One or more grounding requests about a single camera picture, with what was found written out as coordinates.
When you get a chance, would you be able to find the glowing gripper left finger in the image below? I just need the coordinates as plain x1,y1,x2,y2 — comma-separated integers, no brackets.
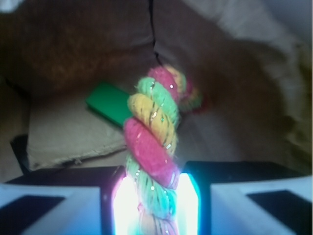
0,166,136,235

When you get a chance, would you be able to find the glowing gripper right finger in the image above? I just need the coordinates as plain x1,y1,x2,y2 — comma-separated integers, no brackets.
178,161,313,235

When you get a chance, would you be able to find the multicolored twisted rope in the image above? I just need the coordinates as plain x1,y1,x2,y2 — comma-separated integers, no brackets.
122,65,208,235

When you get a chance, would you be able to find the brown paper bag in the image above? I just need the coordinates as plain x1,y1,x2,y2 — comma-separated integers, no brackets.
0,0,313,235

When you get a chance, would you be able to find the green rectangular block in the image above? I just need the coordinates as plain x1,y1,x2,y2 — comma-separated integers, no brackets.
86,82,132,128

